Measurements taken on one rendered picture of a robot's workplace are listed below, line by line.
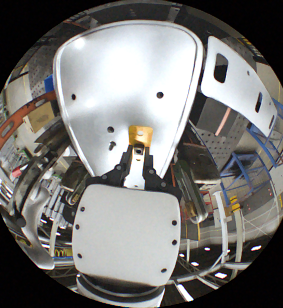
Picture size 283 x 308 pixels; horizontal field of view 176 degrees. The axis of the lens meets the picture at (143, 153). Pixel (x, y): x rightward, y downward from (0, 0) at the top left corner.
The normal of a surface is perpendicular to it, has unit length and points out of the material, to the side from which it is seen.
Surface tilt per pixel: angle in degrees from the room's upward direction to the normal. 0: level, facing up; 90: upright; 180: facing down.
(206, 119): 0
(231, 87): 0
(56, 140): 90
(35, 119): 90
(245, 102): 0
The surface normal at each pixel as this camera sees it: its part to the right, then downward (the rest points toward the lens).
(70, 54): -0.08, 0.69
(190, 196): -0.99, 0.03
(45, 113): 0.99, 0.11
